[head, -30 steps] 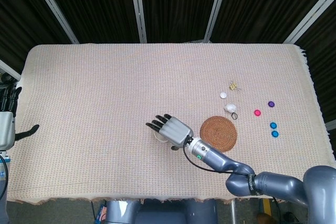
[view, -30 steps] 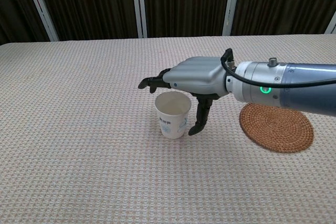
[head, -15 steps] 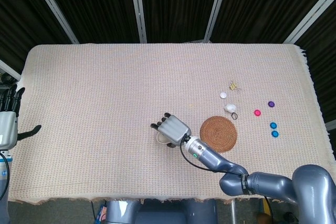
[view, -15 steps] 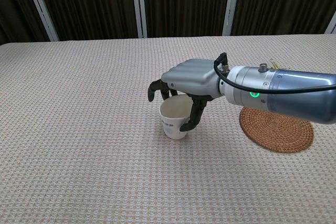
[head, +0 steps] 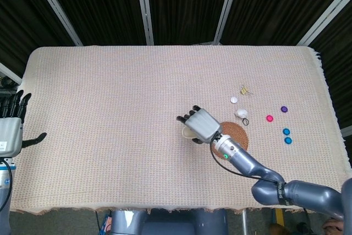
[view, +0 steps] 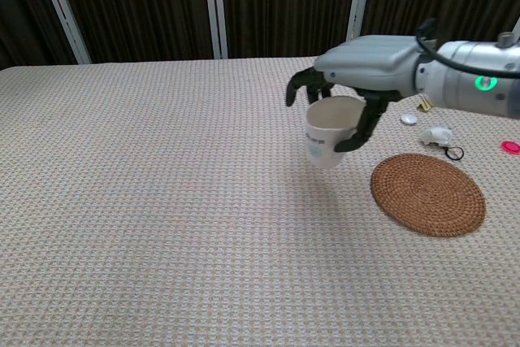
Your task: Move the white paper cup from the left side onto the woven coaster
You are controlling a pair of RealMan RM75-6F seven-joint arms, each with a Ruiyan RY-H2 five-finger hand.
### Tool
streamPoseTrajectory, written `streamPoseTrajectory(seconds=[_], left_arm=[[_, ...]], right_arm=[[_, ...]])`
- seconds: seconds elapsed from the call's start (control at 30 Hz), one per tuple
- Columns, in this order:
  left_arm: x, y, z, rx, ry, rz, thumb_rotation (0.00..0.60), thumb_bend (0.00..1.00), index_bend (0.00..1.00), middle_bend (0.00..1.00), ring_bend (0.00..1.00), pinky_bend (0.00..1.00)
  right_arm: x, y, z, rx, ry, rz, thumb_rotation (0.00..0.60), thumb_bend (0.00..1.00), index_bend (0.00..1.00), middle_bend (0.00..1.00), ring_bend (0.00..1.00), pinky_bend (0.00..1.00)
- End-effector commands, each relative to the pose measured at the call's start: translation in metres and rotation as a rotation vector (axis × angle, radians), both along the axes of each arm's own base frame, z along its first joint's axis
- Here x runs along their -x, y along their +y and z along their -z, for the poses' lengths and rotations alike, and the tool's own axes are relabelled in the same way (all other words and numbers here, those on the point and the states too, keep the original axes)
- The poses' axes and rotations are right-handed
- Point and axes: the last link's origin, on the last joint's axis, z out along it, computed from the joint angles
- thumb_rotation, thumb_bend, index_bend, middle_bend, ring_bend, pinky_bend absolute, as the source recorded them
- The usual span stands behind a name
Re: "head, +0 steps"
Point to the grey robot torso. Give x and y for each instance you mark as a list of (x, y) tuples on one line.
[(170, 222)]

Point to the white crumpled paper ball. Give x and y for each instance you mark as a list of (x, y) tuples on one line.
[(241, 113)]

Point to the blue printed package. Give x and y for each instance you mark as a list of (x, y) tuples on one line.
[(105, 224)]

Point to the purple bottle cap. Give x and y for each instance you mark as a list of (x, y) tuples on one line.
[(284, 109)]

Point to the brown shoe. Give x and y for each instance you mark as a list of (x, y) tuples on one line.
[(279, 229)]

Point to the white cup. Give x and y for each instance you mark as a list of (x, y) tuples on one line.
[(189, 133)]

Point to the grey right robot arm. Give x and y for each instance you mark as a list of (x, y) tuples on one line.
[(275, 177)]

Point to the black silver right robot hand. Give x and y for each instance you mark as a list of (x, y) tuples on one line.
[(202, 126)]

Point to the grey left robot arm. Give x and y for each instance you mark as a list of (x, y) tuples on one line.
[(5, 196)]

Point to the pink bottle cap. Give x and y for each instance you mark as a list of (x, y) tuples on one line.
[(270, 118)]

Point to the brown woven round coaster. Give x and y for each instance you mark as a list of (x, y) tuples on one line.
[(239, 136)]

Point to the white bottle cap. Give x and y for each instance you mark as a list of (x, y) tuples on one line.
[(234, 99)]

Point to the yellow binder clip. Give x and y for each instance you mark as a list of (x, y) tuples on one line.
[(243, 90)]

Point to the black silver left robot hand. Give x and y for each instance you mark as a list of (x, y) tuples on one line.
[(9, 133)]

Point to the beige woven tablecloth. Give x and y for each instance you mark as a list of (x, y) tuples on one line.
[(123, 149)]

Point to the silver frame post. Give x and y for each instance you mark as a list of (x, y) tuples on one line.
[(144, 6), (9, 72), (324, 12), (226, 6), (55, 6)]

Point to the blue bottle cap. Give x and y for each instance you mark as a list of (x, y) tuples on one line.
[(286, 131), (288, 140)]

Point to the silver table leg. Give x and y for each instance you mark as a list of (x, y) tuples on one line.
[(244, 222)]

